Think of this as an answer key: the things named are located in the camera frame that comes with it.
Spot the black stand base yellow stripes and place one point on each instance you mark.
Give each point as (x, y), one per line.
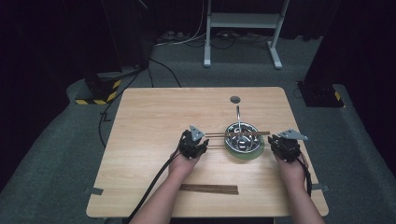
(99, 90)
(323, 95)

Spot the green round silicone mat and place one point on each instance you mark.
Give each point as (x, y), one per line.
(249, 156)

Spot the metal spoon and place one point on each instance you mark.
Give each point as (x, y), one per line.
(238, 115)

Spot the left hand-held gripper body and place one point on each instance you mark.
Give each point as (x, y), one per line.
(192, 146)

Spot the grey tape piece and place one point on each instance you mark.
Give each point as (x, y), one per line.
(320, 187)
(94, 190)

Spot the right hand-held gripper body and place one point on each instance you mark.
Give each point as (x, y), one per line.
(289, 146)

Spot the wooden chopstick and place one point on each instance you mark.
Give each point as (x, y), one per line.
(218, 133)

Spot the white metal stand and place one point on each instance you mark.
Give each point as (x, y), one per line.
(243, 20)

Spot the stainless steel bowl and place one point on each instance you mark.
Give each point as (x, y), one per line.
(249, 146)

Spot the bundle of wooden chopsticks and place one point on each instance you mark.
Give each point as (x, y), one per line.
(208, 188)

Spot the person's right hand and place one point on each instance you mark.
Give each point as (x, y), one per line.
(291, 174)

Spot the person's left hand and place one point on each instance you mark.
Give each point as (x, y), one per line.
(182, 166)

